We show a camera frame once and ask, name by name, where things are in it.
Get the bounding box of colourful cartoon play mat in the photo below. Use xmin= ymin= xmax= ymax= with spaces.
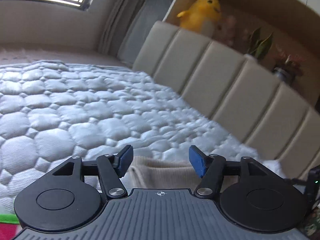
xmin=0 ymin=214 xmax=22 ymax=240

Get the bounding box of yellow plush toy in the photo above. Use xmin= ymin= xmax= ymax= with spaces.
xmin=177 ymin=0 xmax=221 ymax=37

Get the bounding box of beige padded headboard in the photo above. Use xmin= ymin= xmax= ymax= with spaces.
xmin=132 ymin=21 xmax=319 ymax=179

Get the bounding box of grey sheer curtain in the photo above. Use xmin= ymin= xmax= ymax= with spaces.
xmin=98 ymin=0 xmax=171 ymax=65

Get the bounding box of red leafed potted plant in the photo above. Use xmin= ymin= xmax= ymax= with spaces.
xmin=272 ymin=51 xmax=304 ymax=86

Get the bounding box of white quilted mattress pad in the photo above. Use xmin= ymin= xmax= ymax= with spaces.
xmin=1 ymin=61 xmax=282 ymax=214

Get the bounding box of green potted plant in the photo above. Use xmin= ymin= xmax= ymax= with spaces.
xmin=247 ymin=28 xmax=273 ymax=61

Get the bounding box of beige ribbed knit garment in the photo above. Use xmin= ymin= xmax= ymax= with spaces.
xmin=127 ymin=155 xmax=241 ymax=190

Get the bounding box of pink plush toy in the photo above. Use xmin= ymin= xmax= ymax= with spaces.
xmin=215 ymin=15 xmax=236 ymax=47

